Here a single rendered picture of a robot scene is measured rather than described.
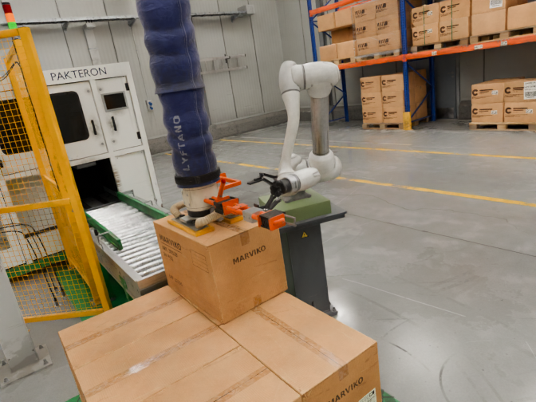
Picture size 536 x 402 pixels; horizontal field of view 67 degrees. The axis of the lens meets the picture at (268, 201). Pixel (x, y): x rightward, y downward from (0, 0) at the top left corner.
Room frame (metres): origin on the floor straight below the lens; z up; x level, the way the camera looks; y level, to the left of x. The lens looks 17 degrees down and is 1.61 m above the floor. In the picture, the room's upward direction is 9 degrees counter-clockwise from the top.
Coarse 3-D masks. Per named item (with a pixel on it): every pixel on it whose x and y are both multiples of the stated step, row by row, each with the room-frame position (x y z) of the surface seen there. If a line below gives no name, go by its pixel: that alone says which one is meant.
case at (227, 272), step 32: (160, 224) 2.05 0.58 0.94; (224, 224) 1.89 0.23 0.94; (256, 224) 1.82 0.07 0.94; (192, 256) 1.79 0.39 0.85; (224, 256) 1.69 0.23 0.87; (256, 256) 1.79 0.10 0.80; (192, 288) 1.86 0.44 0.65; (224, 288) 1.67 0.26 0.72; (256, 288) 1.77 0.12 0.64; (224, 320) 1.65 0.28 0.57
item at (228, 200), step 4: (228, 196) 1.84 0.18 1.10; (232, 196) 1.83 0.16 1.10; (216, 200) 1.80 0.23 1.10; (220, 200) 1.81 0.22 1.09; (224, 200) 1.81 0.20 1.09; (228, 200) 1.80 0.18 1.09; (232, 200) 1.76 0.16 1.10; (236, 200) 1.77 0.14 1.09; (216, 204) 1.77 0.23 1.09; (220, 204) 1.74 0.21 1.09; (224, 204) 1.74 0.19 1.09; (228, 204) 1.75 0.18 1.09; (232, 204) 1.76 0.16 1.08; (216, 208) 1.79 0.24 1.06; (220, 208) 1.76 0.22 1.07; (224, 208) 1.74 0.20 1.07; (216, 212) 1.78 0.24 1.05; (220, 212) 1.75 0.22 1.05; (224, 212) 1.73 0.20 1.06; (228, 212) 1.74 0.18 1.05
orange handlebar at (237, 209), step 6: (228, 180) 2.26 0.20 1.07; (234, 180) 2.20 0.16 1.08; (240, 180) 2.18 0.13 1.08; (228, 186) 2.13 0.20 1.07; (234, 186) 2.15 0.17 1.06; (216, 198) 1.90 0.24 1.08; (234, 204) 1.75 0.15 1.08; (240, 204) 1.72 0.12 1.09; (228, 210) 1.72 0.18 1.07; (234, 210) 1.68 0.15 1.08; (240, 210) 1.65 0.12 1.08; (252, 216) 1.56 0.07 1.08; (276, 222) 1.45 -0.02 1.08; (282, 222) 1.45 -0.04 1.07
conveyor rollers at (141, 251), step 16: (112, 208) 4.04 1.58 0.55; (128, 208) 3.95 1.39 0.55; (112, 224) 3.50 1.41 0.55; (128, 224) 3.41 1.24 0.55; (144, 224) 3.37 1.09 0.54; (128, 240) 3.02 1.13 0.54; (144, 240) 3.00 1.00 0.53; (128, 256) 2.67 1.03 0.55; (144, 256) 2.64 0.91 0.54; (160, 256) 2.60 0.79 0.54; (144, 272) 2.36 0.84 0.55
